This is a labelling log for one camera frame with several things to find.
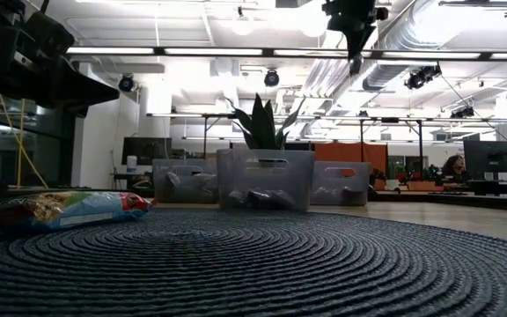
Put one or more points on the translucent grey storage bin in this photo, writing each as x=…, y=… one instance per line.
x=363, y=176
x=236, y=176
x=161, y=167

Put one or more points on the overhead LED light bar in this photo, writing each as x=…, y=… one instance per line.
x=209, y=51

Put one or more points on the dark round woven placemat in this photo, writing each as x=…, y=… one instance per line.
x=280, y=273

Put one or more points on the white cup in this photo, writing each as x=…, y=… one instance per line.
x=131, y=165

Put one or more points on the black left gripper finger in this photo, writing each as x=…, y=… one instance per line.
x=82, y=92

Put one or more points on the small plant in white pot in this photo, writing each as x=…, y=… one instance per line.
x=395, y=182

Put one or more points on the person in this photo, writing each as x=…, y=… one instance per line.
x=453, y=167

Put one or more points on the red Chewy granola bar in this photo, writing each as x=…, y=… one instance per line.
x=82, y=211

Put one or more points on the silver ventilation duct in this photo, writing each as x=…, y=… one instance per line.
x=324, y=77

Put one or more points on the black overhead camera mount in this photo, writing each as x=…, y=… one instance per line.
x=478, y=3

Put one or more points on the snake plant in white pot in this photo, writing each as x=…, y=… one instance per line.
x=262, y=127

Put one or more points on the small black light cluster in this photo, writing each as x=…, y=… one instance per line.
x=462, y=113

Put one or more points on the black track light cluster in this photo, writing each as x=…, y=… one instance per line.
x=421, y=77

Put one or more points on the black computer monitor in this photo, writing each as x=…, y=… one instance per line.
x=145, y=151
x=490, y=156

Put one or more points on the black ceiling spotlight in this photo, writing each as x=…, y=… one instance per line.
x=272, y=78
x=127, y=83

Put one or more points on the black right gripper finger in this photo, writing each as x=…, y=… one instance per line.
x=365, y=39
x=354, y=44

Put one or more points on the orange partition panel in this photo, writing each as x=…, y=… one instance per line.
x=350, y=152

